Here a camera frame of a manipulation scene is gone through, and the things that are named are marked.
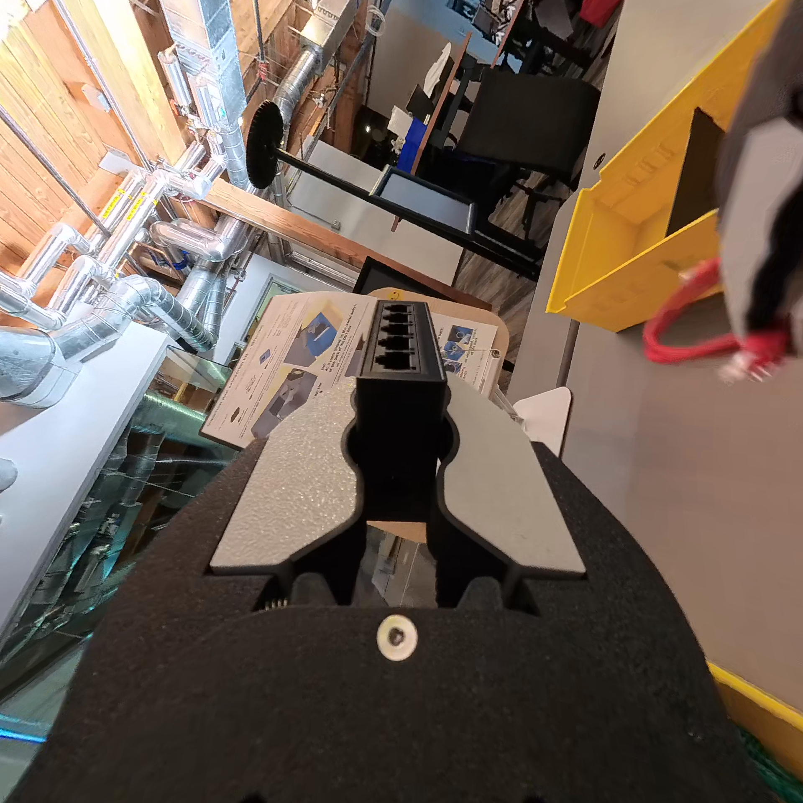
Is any green ethernet cable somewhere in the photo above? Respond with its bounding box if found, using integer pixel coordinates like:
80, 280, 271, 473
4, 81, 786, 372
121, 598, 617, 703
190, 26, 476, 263
734, 728, 803, 803

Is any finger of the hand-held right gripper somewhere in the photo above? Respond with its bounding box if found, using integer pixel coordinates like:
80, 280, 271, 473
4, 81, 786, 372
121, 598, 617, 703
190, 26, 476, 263
749, 118, 803, 353
715, 116, 794, 343

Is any instruction poster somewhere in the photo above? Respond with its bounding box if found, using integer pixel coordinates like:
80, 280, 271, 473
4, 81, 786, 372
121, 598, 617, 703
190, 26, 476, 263
199, 294, 496, 449

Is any black ethernet switch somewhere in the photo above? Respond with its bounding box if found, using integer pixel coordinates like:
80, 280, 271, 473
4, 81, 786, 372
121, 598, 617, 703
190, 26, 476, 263
347, 300, 455, 523

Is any black floor lamp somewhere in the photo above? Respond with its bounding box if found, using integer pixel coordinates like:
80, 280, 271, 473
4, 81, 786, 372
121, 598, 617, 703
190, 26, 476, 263
246, 100, 547, 280

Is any grey screen monitor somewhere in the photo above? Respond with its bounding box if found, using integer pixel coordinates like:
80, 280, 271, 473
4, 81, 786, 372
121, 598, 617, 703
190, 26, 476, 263
370, 166, 478, 234

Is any instruction sheet on board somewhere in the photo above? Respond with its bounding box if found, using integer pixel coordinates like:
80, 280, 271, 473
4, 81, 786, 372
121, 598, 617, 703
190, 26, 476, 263
367, 287, 512, 547

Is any red ethernet cable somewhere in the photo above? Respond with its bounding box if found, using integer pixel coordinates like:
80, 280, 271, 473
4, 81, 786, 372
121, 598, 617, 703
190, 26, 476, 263
643, 257, 793, 385

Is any silver ventilation duct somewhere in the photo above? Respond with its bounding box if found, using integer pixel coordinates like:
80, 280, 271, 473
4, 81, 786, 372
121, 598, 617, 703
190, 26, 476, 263
0, 276, 217, 409
270, 47, 327, 189

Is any red plastic crate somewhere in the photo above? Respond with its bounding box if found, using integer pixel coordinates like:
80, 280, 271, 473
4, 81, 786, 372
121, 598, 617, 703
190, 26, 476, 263
577, 0, 622, 29

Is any blue plastic crate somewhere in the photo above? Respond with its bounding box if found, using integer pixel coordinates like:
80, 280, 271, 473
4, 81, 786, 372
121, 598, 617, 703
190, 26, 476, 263
396, 116, 427, 176

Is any black bin divider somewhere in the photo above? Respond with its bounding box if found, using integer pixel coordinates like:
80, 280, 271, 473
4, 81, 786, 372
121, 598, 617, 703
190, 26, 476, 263
665, 107, 729, 238

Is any green tinted window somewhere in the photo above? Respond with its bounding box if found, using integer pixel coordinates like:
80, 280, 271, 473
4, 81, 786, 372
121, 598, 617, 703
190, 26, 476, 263
257, 276, 302, 327

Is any brown wooden beam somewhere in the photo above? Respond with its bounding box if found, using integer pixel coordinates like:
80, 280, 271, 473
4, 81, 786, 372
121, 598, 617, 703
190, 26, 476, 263
201, 179, 496, 311

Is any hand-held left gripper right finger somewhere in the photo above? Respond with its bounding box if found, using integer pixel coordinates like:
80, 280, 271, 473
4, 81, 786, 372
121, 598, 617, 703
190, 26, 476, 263
428, 376, 587, 608

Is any black framed monitor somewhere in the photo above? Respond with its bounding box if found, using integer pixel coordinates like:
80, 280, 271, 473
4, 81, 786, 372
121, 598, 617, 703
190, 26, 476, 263
351, 256, 453, 302

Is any rectangular silver duct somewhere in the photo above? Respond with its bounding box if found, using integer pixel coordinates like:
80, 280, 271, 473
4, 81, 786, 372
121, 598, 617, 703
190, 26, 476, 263
160, 0, 246, 189

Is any black office chair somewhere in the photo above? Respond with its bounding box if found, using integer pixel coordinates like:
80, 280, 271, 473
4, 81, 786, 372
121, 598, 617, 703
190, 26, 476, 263
455, 68, 602, 189

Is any yellow plastic bin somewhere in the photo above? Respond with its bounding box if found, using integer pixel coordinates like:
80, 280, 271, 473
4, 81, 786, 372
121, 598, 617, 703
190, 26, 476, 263
546, 0, 791, 333
706, 662, 803, 803

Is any white stand base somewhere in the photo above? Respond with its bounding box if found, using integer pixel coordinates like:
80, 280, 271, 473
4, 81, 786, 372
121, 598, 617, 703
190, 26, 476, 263
496, 386, 573, 462

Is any shiny silver pipe run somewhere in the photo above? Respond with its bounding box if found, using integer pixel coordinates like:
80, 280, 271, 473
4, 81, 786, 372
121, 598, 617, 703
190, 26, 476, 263
0, 144, 233, 327

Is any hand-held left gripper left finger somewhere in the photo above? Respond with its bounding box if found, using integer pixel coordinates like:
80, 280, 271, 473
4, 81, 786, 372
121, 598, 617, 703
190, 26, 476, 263
209, 379, 366, 608

